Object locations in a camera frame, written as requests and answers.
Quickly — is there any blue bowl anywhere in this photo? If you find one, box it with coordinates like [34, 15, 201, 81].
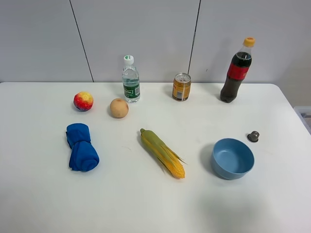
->
[210, 138, 255, 180]

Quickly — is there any clear water bottle green label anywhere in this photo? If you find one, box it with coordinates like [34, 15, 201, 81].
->
[122, 55, 140, 103]

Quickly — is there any yellow drink can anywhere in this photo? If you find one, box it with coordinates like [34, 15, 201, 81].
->
[172, 73, 191, 101]

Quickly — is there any blue rolled cloth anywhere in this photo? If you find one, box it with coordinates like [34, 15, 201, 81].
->
[66, 123, 100, 172]

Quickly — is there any tan round fruit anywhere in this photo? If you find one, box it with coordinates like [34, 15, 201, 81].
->
[109, 98, 129, 118]

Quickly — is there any red yellow ball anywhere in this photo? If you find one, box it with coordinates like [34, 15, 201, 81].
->
[73, 91, 94, 112]

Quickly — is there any toy corn cob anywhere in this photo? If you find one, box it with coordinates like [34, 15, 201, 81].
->
[140, 128, 186, 179]

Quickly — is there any cola bottle yellow cap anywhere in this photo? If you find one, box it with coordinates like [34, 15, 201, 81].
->
[220, 37, 256, 103]

